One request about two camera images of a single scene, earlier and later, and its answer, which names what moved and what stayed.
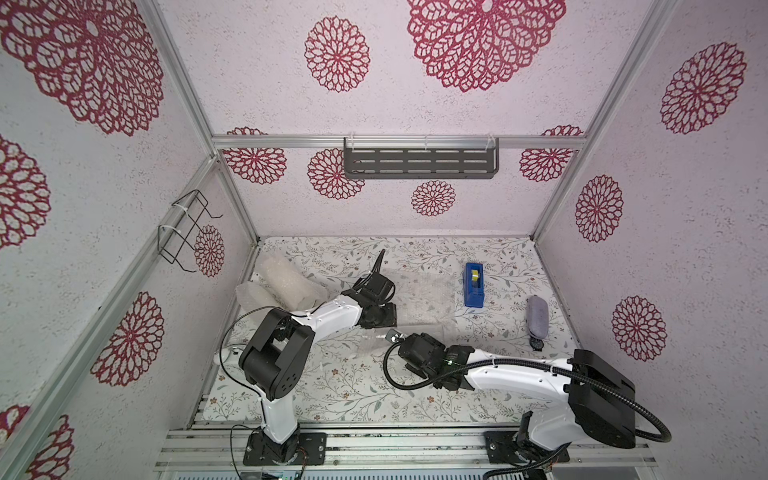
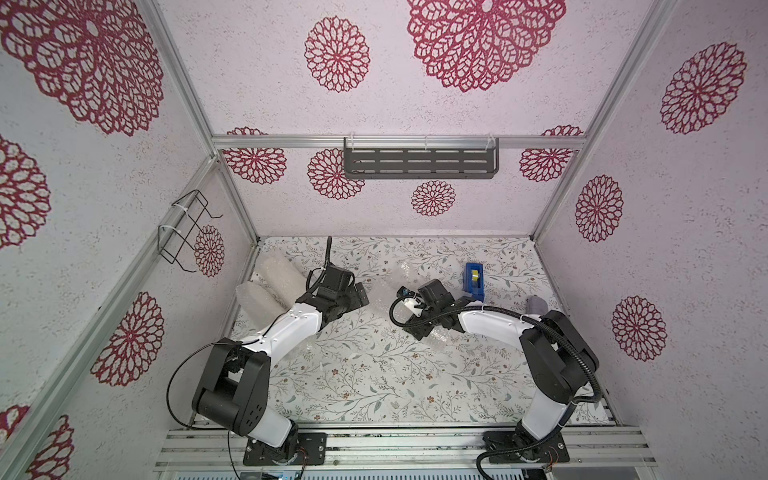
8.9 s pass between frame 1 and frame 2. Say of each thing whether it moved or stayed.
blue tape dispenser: stayed
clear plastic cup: moved
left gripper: moved
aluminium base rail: stayed
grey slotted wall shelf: stayed
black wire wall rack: stayed
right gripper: moved
